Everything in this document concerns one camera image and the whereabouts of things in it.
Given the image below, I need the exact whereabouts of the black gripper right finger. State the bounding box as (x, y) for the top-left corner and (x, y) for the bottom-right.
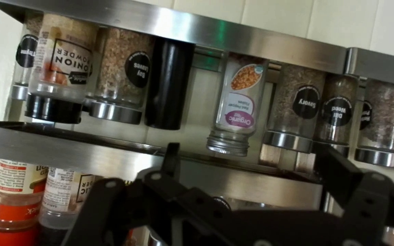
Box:
(316, 146), (394, 246)

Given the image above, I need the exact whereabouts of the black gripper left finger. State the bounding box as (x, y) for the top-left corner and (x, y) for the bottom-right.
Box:
(62, 142), (254, 246)

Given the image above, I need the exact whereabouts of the clear bottle white label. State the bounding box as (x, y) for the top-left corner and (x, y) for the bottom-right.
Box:
(39, 165), (98, 230)

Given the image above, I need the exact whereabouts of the glass spice jar steel lid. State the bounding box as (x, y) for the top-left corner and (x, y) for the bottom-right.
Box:
(11, 31), (40, 102)
(84, 27), (156, 125)
(262, 64), (327, 154)
(314, 73), (362, 157)
(353, 79), (394, 172)

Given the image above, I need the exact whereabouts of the red cap spice bottle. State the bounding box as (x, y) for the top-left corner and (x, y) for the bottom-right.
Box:
(0, 157), (50, 246)

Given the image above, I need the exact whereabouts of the tall black cylinder bottle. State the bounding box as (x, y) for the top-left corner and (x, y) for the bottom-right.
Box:
(144, 36), (197, 131)

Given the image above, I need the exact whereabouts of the onion powder bottle black cap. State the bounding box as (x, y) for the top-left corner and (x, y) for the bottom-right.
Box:
(25, 12), (99, 125)

